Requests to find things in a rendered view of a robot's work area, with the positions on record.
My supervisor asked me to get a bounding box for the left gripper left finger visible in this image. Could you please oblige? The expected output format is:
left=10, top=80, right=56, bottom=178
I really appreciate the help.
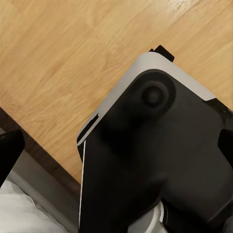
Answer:
left=0, top=129, right=25, bottom=187

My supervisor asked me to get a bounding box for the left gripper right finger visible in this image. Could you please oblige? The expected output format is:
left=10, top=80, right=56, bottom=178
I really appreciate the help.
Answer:
left=217, top=129, right=233, bottom=168

